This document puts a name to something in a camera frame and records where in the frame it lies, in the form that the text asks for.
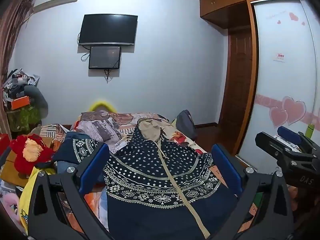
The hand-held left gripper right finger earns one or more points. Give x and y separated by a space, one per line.
226 170

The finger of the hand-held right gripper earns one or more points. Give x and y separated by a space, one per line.
272 146
288 133

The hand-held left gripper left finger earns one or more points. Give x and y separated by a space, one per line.
96 165

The navy patterned hoodie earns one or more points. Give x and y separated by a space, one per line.
150 160

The green bottle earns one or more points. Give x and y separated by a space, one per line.
309 131

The pink heart stickers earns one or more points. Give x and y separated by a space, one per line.
291 110

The yellow round object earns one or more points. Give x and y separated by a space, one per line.
102 106

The grey-blue backpack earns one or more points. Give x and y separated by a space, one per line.
186 125

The red plush toy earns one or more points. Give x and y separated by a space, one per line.
25 160

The wooden door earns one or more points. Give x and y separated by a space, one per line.
237 80

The yellow cloth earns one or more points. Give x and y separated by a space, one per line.
26 197

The white label sticker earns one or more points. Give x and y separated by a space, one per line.
280 57

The green patterned cloth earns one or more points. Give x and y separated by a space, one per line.
23 118

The brown cardboard box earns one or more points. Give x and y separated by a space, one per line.
10 171

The dark grey pillow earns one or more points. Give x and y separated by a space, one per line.
37 100

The pink plush toy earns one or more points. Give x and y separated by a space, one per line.
8 205

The orange box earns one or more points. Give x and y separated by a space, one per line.
20 103

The pile of papers and bags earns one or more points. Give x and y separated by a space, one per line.
17 80

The wooden overhead cabinet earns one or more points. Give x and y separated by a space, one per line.
225 2

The small wall monitor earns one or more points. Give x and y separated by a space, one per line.
105 57

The wall television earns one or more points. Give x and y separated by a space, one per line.
107 30

